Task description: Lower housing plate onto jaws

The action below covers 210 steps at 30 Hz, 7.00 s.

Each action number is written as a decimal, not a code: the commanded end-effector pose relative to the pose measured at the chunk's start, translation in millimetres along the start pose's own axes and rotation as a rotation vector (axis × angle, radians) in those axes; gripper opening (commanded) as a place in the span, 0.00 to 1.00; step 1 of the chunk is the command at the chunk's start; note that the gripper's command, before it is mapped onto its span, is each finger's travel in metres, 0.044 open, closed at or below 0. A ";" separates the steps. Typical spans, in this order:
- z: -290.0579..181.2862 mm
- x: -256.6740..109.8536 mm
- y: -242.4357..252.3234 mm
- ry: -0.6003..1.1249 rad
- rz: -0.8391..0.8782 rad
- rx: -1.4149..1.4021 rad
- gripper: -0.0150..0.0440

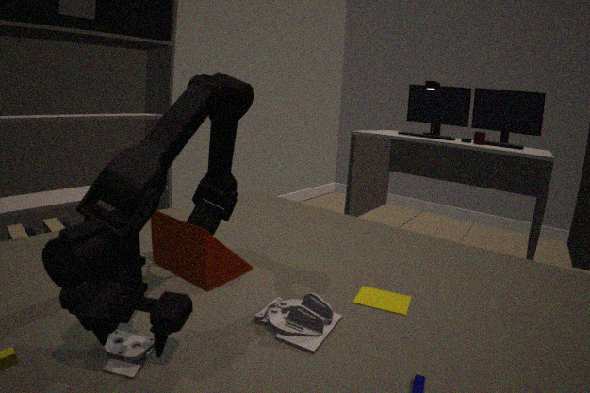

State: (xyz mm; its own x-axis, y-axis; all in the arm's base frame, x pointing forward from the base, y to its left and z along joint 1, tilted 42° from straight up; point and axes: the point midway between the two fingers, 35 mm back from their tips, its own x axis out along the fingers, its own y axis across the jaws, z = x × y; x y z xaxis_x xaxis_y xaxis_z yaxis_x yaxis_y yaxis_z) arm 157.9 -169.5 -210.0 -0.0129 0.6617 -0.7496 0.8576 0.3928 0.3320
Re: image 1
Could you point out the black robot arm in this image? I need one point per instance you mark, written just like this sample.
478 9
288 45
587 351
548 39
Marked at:
133 183

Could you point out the yellow rectangular block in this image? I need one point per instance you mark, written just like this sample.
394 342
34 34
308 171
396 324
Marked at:
8 358

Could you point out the yellow flat rectangular plate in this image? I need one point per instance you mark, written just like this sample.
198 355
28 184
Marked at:
383 300

